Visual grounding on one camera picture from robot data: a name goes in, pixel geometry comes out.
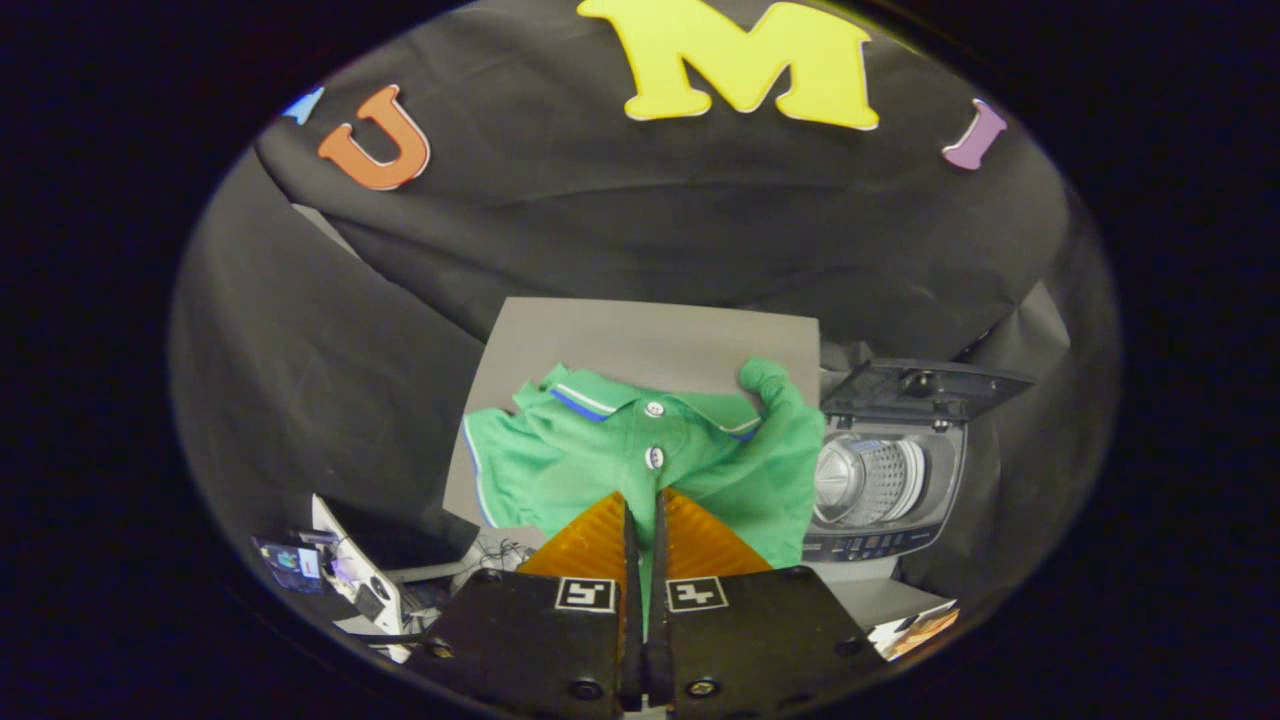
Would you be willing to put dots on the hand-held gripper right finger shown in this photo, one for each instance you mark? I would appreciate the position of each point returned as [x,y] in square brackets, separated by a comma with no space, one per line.
[760,640]

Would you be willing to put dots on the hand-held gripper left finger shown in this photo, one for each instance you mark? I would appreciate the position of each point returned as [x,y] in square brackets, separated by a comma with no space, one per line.
[530,640]

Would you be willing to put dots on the green polo shirt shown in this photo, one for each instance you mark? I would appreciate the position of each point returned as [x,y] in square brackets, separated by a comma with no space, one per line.
[580,460]

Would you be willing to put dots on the grey washing machine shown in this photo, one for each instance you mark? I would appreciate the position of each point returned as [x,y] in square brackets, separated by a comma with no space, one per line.
[940,490]

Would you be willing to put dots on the printed paper sheet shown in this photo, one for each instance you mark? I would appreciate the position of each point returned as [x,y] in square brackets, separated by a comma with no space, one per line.
[915,630]

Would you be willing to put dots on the grey cabinet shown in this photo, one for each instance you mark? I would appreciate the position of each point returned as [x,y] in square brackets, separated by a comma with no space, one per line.
[650,340]

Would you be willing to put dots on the black backdrop cloth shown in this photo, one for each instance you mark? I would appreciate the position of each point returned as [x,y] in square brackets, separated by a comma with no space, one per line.
[620,220]

